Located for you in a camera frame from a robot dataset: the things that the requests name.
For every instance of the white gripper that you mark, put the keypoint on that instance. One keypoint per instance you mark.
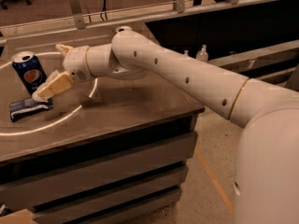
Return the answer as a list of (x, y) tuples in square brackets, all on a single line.
[(76, 63)]

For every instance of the blue pepsi can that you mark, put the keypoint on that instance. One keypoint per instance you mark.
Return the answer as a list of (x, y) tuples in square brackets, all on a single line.
[(29, 70)]

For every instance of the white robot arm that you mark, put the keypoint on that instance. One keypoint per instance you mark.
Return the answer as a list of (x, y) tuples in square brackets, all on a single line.
[(267, 164)]

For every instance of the blue rxbar wrapper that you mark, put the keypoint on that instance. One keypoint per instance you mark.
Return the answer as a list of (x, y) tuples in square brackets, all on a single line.
[(27, 107)]

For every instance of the gold lacroix can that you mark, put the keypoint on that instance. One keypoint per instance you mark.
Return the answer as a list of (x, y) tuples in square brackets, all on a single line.
[(123, 28)]

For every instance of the metal railing with posts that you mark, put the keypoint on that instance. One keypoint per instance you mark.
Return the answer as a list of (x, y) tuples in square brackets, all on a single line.
[(48, 15)]

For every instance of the left clear sanitizer bottle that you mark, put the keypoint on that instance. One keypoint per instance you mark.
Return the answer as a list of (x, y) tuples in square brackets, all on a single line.
[(186, 52)]

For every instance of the clear sanitizer bottle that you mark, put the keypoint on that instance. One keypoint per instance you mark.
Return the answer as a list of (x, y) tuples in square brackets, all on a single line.
[(202, 54), (186, 52)]

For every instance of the grey drawer cabinet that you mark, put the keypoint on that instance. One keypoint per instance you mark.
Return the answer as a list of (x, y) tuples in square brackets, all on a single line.
[(80, 172)]

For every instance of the right clear sanitizer bottle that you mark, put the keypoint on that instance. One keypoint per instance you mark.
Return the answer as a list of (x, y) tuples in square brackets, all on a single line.
[(202, 54)]

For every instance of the grey metal shelf ledge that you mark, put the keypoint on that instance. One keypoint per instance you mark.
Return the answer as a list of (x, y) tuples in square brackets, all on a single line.
[(274, 64)]

